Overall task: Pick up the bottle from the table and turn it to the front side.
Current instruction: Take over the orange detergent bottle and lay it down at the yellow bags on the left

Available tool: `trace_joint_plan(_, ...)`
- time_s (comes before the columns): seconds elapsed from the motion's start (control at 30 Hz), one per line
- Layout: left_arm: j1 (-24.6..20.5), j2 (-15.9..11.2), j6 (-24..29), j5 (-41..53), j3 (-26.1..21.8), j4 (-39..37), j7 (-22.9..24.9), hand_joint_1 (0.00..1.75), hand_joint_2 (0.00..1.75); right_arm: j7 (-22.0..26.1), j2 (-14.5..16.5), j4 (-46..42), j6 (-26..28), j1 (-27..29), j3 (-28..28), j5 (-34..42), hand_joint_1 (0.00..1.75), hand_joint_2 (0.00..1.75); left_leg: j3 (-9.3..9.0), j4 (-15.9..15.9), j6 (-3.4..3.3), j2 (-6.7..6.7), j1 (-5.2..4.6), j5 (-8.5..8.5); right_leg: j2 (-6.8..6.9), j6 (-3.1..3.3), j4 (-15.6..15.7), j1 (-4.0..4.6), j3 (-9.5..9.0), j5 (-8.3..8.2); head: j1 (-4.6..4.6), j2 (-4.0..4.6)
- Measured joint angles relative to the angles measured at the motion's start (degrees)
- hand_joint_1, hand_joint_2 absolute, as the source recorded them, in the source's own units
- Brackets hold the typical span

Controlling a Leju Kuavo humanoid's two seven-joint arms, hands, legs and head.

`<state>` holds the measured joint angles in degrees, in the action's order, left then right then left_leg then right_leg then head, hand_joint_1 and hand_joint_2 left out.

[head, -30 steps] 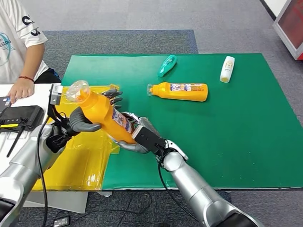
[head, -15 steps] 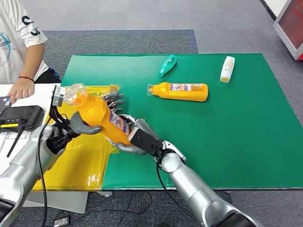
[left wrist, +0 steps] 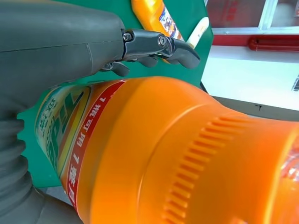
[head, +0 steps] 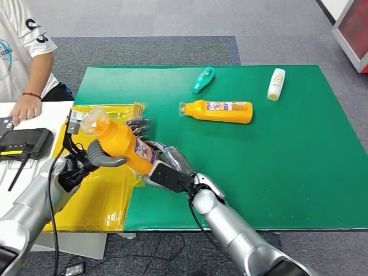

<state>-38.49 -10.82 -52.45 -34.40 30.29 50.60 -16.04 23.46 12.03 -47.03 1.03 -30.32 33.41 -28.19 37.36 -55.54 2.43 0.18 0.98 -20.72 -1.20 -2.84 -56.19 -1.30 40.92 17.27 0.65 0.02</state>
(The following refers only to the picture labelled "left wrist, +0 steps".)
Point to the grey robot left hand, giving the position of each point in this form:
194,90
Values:
58,43

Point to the green table mat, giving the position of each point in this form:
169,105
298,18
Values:
191,12

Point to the cream white bottle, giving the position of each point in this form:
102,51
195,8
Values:
198,31

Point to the orange detergent bottle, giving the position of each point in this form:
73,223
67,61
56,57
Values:
152,148
152,15

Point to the white framed red cabinet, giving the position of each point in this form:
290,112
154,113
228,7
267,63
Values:
245,14

